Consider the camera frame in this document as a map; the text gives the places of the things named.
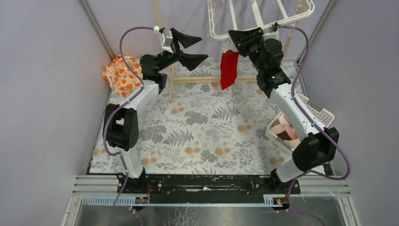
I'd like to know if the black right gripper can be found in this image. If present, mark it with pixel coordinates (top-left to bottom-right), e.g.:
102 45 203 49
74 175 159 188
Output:
228 28 265 74

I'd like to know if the red sock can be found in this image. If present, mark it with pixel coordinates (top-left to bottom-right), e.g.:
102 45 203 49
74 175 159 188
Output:
220 50 239 90

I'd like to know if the white clip sock hanger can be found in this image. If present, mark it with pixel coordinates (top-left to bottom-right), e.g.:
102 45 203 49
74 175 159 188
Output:
207 0 315 53

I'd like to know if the white perforated plastic basket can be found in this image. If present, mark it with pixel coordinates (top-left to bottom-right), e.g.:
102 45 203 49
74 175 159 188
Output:
265 94 335 155

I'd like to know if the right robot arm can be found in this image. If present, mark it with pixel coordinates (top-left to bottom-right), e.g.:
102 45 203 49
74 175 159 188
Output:
228 28 339 194

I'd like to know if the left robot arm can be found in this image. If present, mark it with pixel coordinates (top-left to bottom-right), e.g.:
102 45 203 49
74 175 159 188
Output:
103 26 208 194

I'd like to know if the wooden drying rack stand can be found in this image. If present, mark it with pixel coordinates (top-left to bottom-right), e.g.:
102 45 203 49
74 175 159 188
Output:
152 0 295 102

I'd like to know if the floral patterned table mat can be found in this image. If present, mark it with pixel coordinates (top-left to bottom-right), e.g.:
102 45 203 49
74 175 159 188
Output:
88 61 312 175

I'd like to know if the orange floral cloth bundle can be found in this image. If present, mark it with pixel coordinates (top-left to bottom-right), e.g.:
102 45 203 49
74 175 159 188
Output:
103 55 143 98

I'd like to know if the pink blue lettered sock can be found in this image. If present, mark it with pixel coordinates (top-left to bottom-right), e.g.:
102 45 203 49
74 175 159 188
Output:
282 115 299 140

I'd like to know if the brown ribbed sock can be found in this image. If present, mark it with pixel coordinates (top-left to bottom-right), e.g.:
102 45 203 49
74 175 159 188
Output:
277 131 292 140

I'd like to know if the beige sock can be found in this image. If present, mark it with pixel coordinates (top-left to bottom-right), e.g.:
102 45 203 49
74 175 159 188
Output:
271 120 300 149

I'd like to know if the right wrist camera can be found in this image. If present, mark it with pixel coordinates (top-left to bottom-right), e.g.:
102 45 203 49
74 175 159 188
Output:
272 22 281 32

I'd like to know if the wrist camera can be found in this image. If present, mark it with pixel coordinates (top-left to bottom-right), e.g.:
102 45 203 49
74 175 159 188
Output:
160 28 174 54
272 22 281 32

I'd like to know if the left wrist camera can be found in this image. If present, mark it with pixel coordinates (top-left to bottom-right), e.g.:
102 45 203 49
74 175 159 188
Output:
160 28 174 54

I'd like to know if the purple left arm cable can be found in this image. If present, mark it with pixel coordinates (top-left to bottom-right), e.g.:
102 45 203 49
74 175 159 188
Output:
103 26 161 226

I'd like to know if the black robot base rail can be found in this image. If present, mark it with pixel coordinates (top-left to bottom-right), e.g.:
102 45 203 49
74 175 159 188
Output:
116 173 301 201

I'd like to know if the white slotted cable duct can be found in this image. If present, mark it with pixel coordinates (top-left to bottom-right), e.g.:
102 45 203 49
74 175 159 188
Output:
81 195 288 208

